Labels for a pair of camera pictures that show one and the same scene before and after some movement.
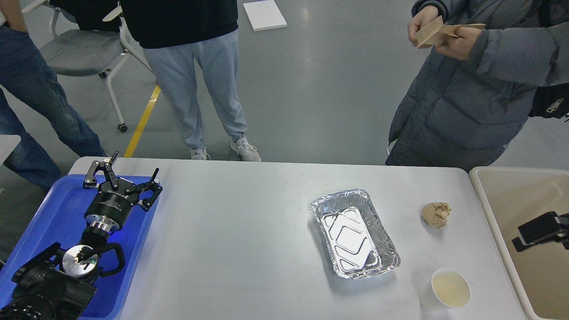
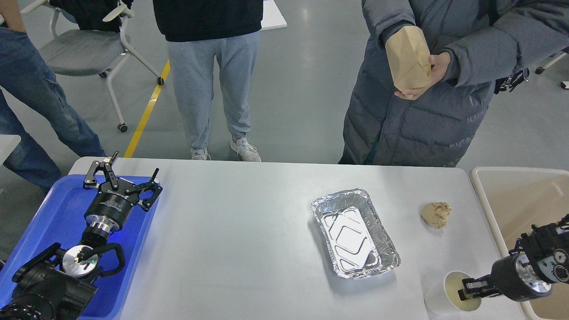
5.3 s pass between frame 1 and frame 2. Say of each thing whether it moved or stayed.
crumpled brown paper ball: stayed
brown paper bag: moved
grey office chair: stayed
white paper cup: moved
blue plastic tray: stayed
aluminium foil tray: stayed
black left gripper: stayed
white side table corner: stayed
